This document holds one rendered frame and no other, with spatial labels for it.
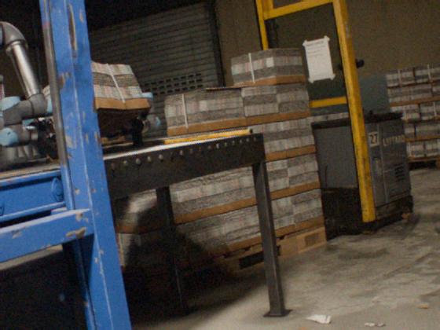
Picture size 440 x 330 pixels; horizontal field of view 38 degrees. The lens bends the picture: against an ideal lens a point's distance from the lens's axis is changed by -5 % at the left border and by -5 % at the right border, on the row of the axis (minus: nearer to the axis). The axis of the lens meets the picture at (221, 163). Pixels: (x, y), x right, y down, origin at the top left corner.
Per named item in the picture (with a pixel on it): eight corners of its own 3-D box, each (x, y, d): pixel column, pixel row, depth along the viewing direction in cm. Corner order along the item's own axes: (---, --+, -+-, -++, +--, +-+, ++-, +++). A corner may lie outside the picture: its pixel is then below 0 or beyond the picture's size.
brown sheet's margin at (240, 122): (167, 136, 397) (166, 129, 397) (203, 130, 416) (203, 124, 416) (210, 130, 369) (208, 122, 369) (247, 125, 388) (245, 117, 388)
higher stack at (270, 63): (254, 251, 441) (228, 57, 434) (284, 242, 461) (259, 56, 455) (298, 254, 413) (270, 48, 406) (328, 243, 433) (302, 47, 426)
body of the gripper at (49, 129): (53, 118, 266) (33, 119, 255) (60, 136, 264) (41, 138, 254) (42, 126, 269) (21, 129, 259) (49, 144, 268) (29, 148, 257)
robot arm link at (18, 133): (9, 125, 241) (12, 148, 241) (29, 123, 250) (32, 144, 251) (-5, 128, 244) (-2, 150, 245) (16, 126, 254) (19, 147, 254)
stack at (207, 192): (110, 296, 363) (86, 148, 359) (255, 251, 442) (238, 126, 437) (151, 304, 335) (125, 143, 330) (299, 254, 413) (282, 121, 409)
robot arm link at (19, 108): (22, 97, 255) (26, 124, 255) (-4, 100, 247) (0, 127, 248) (30, 94, 249) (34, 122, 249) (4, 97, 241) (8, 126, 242)
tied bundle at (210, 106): (167, 137, 397) (162, 99, 396) (204, 132, 417) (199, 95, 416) (209, 131, 369) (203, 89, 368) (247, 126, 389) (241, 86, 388)
